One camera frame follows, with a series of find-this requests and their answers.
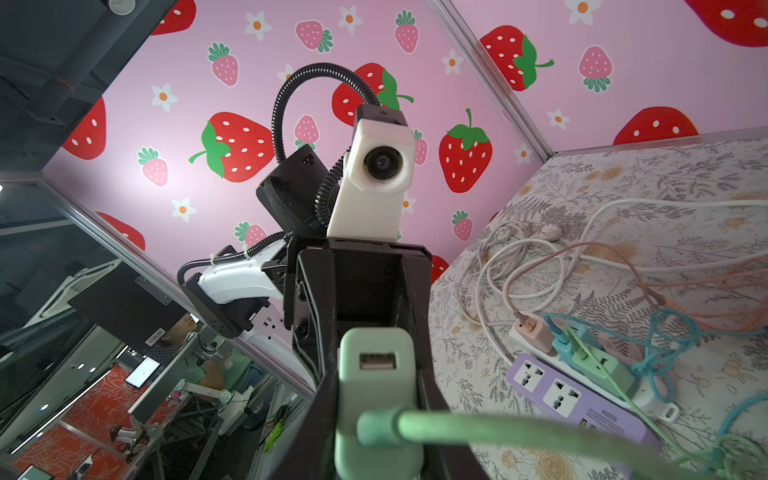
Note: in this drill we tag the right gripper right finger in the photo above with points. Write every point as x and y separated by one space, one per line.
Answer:
445 456

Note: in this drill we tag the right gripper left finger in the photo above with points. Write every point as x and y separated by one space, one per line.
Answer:
311 455

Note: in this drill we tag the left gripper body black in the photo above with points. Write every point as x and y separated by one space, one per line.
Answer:
334 285

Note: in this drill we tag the light green charger plug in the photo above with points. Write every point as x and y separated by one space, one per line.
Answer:
377 371

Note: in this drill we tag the pink charger plug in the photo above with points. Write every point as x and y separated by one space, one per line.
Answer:
534 332

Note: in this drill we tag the blue-grey charger plug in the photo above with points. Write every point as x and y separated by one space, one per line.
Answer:
564 339

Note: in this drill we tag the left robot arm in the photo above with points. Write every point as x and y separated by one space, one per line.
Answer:
239 293

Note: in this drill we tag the purple power strip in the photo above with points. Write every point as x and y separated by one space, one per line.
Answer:
564 399

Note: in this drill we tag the white blue power strip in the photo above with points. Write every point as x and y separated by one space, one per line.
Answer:
651 396

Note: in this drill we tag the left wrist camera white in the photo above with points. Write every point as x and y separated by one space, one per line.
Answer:
376 175

